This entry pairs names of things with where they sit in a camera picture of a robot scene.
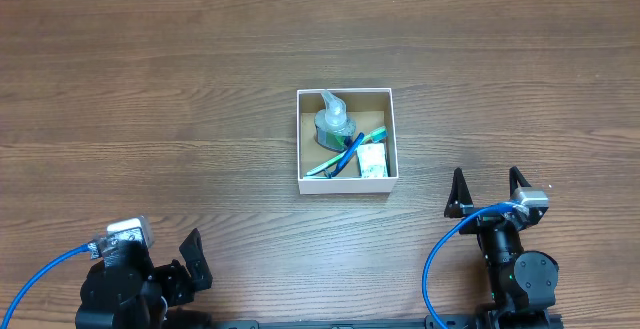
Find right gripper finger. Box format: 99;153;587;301
509;166;532;197
444;168;474;218

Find green white packet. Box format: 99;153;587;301
356;143;388;178

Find green white toothbrush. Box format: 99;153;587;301
306;126;387;176

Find blue disposable razor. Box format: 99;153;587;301
325;133;365;178

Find clear pump bottle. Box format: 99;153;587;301
314;90;356;152

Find blue toothpaste tube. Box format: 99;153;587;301
302;175;361;180

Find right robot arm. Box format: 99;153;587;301
458;167;564;329

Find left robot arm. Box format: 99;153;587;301
75;227;213;329

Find white cardboard box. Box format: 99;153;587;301
296;88;399;194

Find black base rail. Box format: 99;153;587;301
160;309;564;329

